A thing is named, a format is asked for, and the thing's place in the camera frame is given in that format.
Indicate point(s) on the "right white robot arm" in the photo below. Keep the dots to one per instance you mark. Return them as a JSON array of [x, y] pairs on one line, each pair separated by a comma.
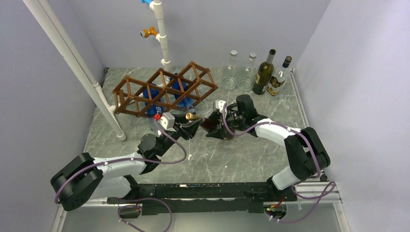
[[306, 154]]

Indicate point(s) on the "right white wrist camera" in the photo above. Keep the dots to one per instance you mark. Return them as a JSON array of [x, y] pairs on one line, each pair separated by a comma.
[[219, 106]]

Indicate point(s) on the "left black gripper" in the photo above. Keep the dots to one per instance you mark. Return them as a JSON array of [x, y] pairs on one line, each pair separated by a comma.
[[184, 128]]

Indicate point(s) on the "orange pipe fitting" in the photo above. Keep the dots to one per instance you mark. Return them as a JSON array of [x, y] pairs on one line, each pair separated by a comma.
[[145, 33]]

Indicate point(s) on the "olive green bottle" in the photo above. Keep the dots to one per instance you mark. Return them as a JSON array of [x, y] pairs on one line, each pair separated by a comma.
[[264, 74]]

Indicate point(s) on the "brown wooden wine rack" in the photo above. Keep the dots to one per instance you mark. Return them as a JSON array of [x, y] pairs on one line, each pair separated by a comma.
[[136, 97]]

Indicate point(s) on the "white pvc pipe stand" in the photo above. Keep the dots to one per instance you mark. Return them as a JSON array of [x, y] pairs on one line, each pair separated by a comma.
[[161, 36]]

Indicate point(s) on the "clear glass bottle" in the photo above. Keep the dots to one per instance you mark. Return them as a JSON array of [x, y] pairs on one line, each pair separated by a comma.
[[246, 73], [229, 72]]

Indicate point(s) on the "dark bottle gold foil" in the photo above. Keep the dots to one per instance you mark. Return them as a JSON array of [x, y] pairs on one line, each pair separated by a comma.
[[191, 117]]

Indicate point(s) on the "clear bottle black cap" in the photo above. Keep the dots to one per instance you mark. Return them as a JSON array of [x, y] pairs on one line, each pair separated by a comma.
[[279, 78]]

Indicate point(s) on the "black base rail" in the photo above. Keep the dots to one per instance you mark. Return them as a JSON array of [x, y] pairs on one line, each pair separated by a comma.
[[251, 197]]

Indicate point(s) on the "white diagonal pole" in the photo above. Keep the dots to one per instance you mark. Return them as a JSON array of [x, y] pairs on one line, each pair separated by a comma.
[[48, 20]]

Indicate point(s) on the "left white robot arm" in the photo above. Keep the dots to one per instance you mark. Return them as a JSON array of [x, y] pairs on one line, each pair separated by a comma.
[[87, 178]]

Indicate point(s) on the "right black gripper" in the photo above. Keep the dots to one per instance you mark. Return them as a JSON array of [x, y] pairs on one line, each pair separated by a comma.
[[217, 133]]

